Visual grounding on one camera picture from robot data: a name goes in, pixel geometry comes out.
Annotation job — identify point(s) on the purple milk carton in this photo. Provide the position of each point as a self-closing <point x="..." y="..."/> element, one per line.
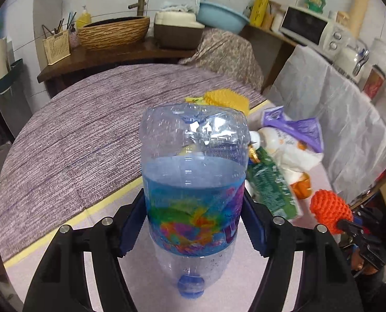
<point x="306" y="130"/>

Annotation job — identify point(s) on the yellow roll of bags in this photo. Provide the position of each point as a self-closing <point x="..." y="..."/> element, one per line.
<point x="258" y="12"/>

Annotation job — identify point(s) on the cream electric kettle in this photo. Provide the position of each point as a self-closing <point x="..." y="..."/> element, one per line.
<point x="351" y="60"/>

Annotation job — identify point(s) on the wooden side shelf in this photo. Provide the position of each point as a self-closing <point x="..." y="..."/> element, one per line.
<point x="270" y="50"/>

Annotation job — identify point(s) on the white sheet cover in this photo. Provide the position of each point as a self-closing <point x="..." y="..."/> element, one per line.
<point x="353" y="131"/>

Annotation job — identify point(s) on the red paper cup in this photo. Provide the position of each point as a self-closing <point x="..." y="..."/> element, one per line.
<point x="374" y="82"/>

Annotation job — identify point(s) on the clear plastic bottle colourful label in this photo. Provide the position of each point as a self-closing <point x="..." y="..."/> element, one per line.
<point x="193" y="165"/>

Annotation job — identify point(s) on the tall stack paper cups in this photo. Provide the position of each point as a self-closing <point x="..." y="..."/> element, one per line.
<point x="357" y="12"/>

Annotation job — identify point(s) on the woven basket sink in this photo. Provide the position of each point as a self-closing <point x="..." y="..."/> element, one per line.
<point x="116" y="32"/>

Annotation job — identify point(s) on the brown white rice cooker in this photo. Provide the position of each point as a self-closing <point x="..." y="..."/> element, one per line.
<point x="177" y="30"/>

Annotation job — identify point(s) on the yellow soap bottle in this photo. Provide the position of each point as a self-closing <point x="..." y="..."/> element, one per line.
<point x="84" y="19"/>

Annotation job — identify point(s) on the floral cloth cover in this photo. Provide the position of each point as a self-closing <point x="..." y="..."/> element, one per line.
<point x="226" y="53"/>

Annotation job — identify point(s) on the dark wooden counter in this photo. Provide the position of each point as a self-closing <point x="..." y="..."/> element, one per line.
<point x="81" y="58"/>

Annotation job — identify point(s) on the purple striped table mat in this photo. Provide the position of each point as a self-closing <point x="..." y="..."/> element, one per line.
<point x="84" y="145"/>

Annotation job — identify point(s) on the person right hand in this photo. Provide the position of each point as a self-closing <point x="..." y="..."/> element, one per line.
<point x="360" y="265"/>

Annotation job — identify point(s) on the green snack wrapper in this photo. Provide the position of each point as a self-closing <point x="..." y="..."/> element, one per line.
<point x="269" y="185"/>

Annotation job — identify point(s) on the orange knitted ball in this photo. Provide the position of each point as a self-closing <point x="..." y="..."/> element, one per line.
<point x="328" y="208"/>

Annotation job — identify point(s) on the beige utensil holder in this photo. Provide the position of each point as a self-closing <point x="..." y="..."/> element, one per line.
<point x="57" y="47"/>

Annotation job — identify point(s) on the white orange yogurt bottle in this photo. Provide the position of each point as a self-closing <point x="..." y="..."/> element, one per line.
<point x="293" y="157"/>

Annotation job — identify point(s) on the bamboo faucet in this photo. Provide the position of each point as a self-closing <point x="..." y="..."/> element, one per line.
<point x="139" y="6"/>

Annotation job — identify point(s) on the light blue plastic basin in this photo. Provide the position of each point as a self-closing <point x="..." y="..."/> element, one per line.
<point x="218" y="16"/>

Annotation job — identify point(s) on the white microwave oven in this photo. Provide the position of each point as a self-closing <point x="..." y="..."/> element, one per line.
<point x="311" y="29"/>

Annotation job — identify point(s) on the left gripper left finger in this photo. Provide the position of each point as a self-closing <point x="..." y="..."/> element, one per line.
<point x="60" y="281"/>

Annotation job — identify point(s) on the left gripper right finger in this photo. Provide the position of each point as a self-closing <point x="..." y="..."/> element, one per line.
<point x="304" y="262"/>

